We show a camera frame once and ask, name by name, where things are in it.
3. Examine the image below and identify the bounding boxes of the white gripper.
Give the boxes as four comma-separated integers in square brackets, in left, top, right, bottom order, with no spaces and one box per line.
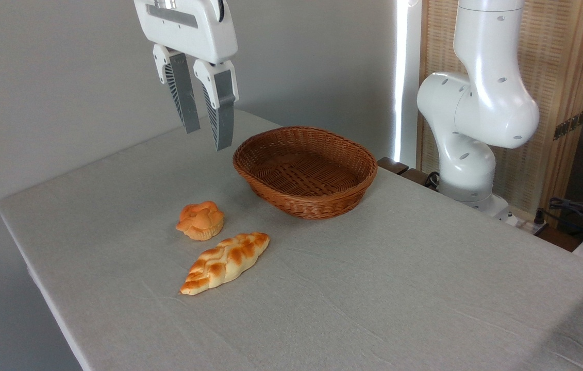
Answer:
[134,0,239,151]

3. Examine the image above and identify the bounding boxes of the long braided bread loaf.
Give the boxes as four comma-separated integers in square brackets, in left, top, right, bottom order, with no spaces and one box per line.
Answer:
[179,232,271,296]

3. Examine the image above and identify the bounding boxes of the round orange bread bun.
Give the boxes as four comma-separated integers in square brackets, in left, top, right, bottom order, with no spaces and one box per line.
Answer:
[175,200,225,241]

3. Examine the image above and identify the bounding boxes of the brown wicker basket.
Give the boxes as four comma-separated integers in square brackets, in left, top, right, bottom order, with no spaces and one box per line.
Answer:
[232,126,378,221]

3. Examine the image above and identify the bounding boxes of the dark wooden furniture piece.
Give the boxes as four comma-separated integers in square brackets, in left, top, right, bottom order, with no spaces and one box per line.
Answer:
[378,157,439,191]

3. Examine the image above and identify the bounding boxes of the light grey tablecloth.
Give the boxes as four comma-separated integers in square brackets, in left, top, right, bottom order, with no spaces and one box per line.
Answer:
[0,108,583,371]

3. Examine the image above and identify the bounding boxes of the white power strip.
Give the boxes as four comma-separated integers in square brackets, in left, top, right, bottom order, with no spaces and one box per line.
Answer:
[508,214,547,235]

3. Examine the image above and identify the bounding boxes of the wooden folding screen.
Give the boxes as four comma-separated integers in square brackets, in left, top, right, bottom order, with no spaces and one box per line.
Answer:
[418,0,583,227]

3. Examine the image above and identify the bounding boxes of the brass screen hinge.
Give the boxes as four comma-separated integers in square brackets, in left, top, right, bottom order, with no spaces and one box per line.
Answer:
[553,109,583,141]

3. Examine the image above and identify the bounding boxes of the black cable bundle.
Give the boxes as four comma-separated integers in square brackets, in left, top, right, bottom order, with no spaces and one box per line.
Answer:
[536,197,583,243]

